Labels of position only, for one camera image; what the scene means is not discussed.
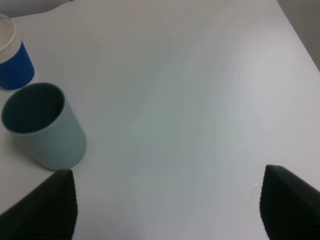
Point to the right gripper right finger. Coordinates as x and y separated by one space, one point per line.
289 207

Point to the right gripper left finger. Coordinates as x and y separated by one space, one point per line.
49 212

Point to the teal plastic cup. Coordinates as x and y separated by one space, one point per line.
42 124

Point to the blue white paper cup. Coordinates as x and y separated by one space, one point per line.
16 68

